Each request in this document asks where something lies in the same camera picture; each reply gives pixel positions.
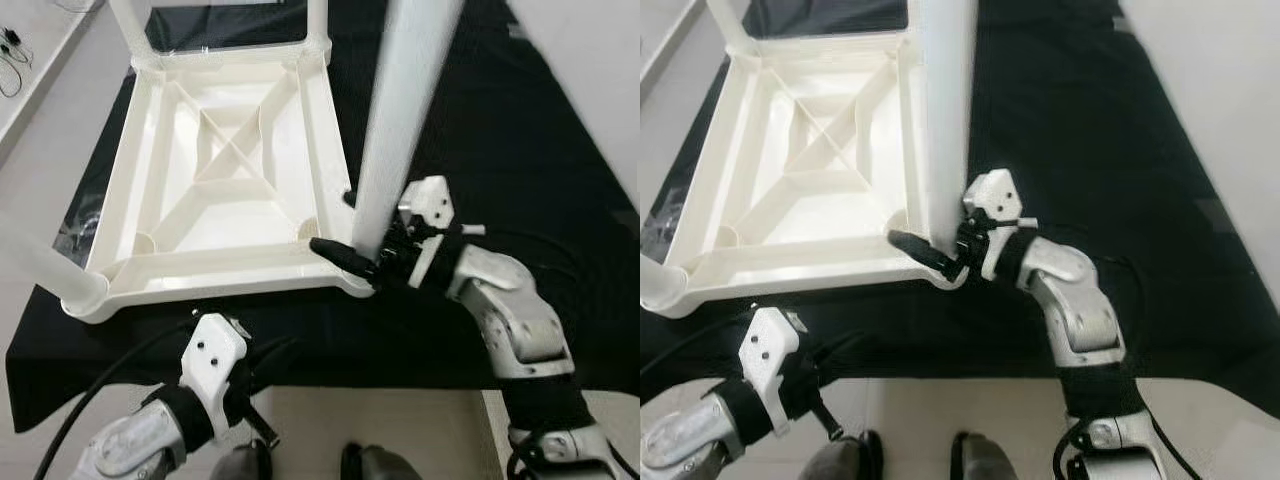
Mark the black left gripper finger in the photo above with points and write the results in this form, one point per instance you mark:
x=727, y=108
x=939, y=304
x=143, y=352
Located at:
x=270, y=355
x=835, y=350

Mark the white plastic table top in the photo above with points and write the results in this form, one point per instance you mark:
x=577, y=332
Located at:
x=790, y=265
x=200, y=265

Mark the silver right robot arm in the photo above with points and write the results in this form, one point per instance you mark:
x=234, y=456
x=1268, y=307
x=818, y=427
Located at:
x=1080, y=300
x=510, y=310

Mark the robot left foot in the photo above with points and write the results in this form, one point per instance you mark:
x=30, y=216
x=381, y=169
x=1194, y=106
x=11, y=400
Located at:
x=240, y=462
x=840, y=458

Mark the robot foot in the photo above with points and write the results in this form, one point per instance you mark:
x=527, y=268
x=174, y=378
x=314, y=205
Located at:
x=985, y=460
x=240, y=462
x=380, y=465
x=840, y=458

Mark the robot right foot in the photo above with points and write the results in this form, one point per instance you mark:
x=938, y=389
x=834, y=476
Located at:
x=380, y=465
x=985, y=460

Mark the black tablecloth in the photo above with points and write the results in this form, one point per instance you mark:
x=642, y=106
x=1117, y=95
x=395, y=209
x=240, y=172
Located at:
x=1080, y=130
x=500, y=130

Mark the grey tape patch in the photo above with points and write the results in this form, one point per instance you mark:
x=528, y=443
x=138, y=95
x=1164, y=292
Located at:
x=1115, y=20
x=600, y=215
x=515, y=30
x=1210, y=215

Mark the clear plastic sheet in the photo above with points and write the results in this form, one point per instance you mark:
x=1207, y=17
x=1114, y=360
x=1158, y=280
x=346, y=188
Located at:
x=660, y=225
x=75, y=225

